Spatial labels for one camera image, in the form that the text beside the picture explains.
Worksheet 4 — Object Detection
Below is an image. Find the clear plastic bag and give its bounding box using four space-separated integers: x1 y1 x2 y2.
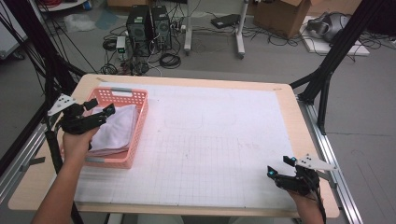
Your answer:
64 13 97 32

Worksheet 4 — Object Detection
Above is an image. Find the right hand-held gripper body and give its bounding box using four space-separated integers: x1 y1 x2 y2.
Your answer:
274 153 339 197

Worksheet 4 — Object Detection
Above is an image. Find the white foam board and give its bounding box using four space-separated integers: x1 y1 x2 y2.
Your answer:
300 15 372 57

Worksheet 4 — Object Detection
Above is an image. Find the pink plastic basket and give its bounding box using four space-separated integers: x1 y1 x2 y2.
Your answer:
59 87 149 170

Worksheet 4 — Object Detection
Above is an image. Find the white grid mat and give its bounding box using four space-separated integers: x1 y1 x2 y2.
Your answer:
74 81 297 209

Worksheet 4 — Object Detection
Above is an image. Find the person's left hand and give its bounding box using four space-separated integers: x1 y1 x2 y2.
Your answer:
62 126 101 166

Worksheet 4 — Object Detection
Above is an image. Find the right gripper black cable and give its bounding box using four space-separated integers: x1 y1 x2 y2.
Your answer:
312 176 327 224

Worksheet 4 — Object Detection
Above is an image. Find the grey rail bracket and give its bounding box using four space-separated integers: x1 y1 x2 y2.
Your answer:
318 170 339 189
20 156 46 172

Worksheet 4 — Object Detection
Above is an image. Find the grey headset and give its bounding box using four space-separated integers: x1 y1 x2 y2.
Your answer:
306 11 351 43

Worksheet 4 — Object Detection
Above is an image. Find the black cable coil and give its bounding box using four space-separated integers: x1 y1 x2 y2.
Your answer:
159 52 182 70

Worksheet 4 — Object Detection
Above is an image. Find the black frame stand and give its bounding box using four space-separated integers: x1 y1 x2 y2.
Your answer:
0 0 87 120
289 0 387 136

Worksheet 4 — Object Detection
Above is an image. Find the aluminium rail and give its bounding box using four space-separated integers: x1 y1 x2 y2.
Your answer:
297 96 363 224
0 102 64 203

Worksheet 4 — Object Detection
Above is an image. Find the white power box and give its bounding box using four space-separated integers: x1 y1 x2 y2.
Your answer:
115 35 127 60

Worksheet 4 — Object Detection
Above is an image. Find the brown cardboard box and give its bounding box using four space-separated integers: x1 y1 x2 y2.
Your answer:
252 0 314 39

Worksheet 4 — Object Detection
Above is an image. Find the black computer tower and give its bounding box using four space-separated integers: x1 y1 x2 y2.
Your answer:
125 5 153 58
150 5 173 50

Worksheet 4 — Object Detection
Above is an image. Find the black flat device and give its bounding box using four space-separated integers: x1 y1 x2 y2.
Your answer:
210 13 241 29

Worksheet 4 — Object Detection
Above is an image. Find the lilac printed towel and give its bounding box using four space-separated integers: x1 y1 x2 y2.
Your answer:
87 104 139 158

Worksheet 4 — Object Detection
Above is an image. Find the white metal stand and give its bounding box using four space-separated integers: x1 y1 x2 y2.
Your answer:
183 0 250 60

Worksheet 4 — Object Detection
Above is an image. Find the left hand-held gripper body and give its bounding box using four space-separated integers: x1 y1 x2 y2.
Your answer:
47 92 108 135

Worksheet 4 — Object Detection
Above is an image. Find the person's right hand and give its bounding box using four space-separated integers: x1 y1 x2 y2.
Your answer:
288 186 323 210

